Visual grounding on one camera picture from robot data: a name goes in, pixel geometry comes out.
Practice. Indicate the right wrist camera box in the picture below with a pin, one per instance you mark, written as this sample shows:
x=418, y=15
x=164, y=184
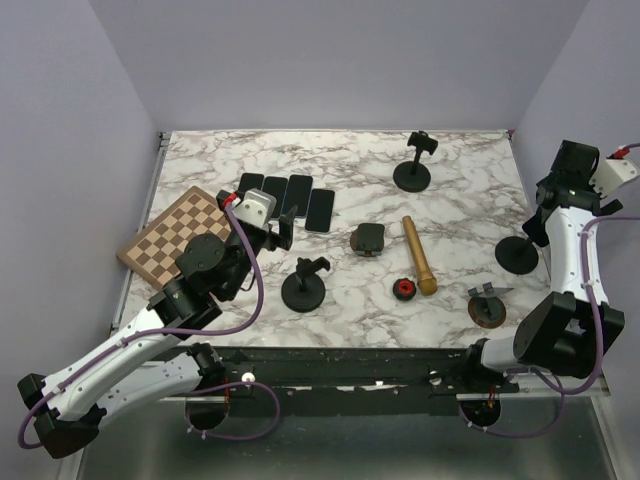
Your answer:
x=615, y=171

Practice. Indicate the wooden chessboard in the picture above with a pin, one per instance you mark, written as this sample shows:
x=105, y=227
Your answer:
x=152, y=253

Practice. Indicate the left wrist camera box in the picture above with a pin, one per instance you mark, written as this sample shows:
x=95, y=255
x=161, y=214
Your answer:
x=253, y=207

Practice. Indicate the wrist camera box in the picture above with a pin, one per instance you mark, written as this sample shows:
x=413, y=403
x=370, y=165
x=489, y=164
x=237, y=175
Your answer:
x=253, y=207
x=615, y=171

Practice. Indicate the dark round stand centre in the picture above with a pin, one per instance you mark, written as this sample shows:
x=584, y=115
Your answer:
x=367, y=240

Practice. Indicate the black red round cap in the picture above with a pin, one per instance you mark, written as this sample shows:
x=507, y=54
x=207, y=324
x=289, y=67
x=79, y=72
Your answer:
x=404, y=289

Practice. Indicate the black round-base clamp stand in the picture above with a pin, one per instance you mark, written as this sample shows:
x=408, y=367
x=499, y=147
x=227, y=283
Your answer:
x=412, y=176

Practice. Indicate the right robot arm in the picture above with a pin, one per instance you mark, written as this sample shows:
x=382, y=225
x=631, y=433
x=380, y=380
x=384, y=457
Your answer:
x=570, y=330

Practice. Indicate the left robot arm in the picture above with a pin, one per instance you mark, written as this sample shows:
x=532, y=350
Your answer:
x=67, y=408

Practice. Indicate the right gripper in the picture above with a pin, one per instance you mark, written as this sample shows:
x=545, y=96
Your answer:
x=612, y=207

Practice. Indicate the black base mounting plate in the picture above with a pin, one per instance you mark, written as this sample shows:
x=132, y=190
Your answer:
x=331, y=382

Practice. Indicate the dark phone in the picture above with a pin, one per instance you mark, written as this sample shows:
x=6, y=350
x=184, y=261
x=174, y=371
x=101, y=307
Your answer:
x=297, y=195

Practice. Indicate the black phone teal edge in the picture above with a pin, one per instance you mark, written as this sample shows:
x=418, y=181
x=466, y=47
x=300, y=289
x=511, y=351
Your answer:
x=276, y=187

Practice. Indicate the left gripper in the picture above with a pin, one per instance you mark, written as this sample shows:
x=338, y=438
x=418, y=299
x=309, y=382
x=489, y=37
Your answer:
x=273, y=240

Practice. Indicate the black phone silver edge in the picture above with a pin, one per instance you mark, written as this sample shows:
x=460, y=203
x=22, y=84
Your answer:
x=320, y=211

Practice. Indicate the wooden disc phone stand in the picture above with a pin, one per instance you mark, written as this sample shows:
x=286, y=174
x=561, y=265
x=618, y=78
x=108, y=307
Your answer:
x=486, y=307

